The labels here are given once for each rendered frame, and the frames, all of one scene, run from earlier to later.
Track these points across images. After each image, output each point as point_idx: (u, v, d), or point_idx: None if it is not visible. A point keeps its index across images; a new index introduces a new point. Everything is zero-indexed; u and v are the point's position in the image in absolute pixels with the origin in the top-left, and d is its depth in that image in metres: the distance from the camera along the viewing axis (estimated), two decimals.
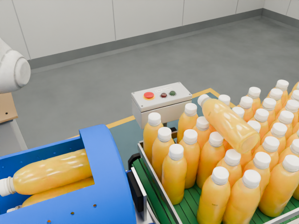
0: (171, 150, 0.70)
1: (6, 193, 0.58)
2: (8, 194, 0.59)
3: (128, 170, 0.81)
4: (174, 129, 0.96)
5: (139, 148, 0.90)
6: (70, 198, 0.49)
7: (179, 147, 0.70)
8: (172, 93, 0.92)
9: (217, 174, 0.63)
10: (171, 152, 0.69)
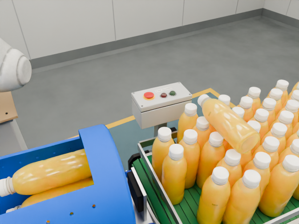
0: (171, 150, 0.70)
1: (6, 193, 0.58)
2: (7, 194, 0.59)
3: (128, 170, 0.81)
4: (174, 129, 0.96)
5: (139, 148, 0.90)
6: (69, 199, 0.49)
7: (179, 147, 0.70)
8: (172, 93, 0.92)
9: (217, 174, 0.63)
10: (171, 152, 0.69)
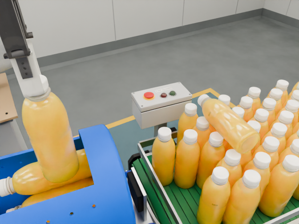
0: None
1: (6, 193, 0.58)
2: (7, 194, 0.59)
3: (128, 170, 0.81)
4: (174, 129, 0.96)
5: (139, 148, 0.90)
6: (69, 199, 0.49)
7: (40, 78, 0.41)
8: (172, 93, 0.92)
9: (217, 174, 0.63)
10: None
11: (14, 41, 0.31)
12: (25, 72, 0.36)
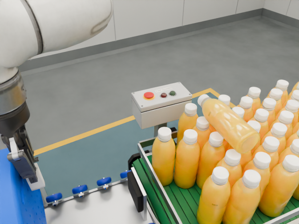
0: None
1: None
2: None
3: (128, 170, 0.81)
4: (174, 129, 0.96)
5: (139, 148, 0.90)
6: None
7: None
8: (172, 93, 0.92)
9: (217, 174, 0.63)
10: None
11: None
12: None
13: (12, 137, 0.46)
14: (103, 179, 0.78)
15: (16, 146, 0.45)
